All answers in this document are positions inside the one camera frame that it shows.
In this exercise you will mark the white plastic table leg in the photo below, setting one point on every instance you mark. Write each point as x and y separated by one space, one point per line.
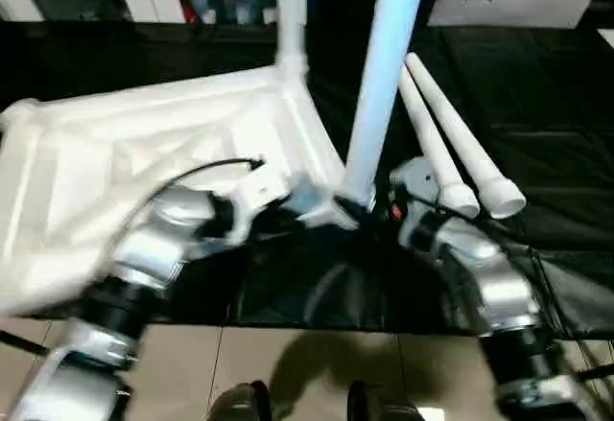
293 8
432 152
465 138
384 80

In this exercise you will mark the white plastic table top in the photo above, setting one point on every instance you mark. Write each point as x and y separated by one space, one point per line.
144 143

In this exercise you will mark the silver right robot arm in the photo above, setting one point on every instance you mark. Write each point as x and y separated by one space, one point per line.
499 287

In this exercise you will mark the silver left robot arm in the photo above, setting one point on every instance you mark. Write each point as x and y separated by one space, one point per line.
144 258

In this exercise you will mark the small white cup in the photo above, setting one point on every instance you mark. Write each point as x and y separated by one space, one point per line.
207 14

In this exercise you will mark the red bottle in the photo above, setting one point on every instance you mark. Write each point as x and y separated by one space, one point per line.
190 11

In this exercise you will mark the white flat board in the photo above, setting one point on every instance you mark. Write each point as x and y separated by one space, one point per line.
606 36

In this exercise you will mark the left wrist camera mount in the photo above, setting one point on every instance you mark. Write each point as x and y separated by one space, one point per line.
259 191

